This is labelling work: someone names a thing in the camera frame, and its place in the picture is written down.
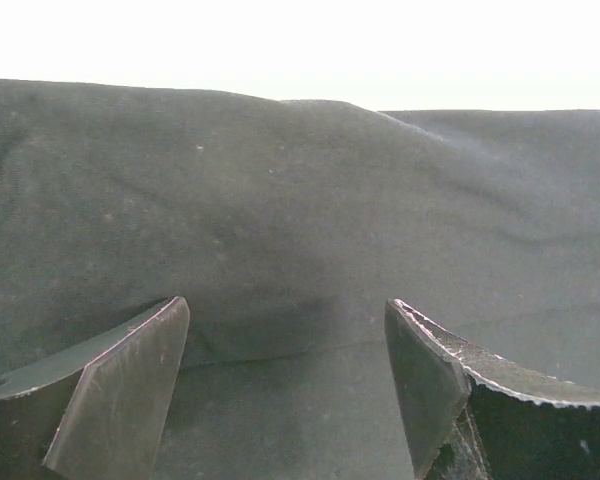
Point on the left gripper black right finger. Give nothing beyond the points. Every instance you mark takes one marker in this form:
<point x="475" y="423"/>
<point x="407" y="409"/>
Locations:
<point x="468" y="413"/>

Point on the black t shirt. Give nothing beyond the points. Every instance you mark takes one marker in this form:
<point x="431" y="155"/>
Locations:
<point x="287" y="226"/>

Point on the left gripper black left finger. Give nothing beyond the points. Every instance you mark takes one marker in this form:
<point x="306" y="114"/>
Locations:
<point x="96" y="410"/>

